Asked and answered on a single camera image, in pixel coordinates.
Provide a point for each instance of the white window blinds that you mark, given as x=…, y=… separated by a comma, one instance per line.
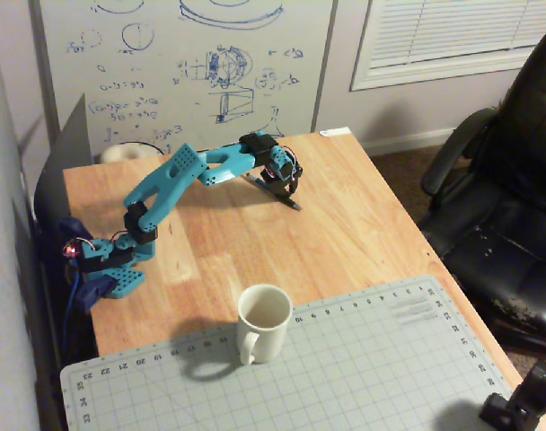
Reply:
x=452, y=36

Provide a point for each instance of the blue pen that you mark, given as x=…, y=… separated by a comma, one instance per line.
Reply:
x=295, y=205

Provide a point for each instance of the black office chair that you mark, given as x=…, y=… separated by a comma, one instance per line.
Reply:
x=502, y=233

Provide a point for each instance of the white ceramic mug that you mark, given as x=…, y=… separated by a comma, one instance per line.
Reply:
x=264, y=323

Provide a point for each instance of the grey cutting mat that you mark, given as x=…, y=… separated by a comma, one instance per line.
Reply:
x=300, y=386

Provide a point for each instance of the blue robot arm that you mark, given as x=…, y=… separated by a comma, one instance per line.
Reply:
x=174, y=177

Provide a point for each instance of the dark blue table clamp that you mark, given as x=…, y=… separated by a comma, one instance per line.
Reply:
x=95, y=292

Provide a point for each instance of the white round roll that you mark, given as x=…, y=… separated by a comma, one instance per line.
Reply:
x=125, y=152

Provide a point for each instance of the whiteboard with blue drawings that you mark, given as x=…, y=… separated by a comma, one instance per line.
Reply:
x=174, y=67

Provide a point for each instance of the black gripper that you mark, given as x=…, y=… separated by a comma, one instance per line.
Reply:
x=283, y=185

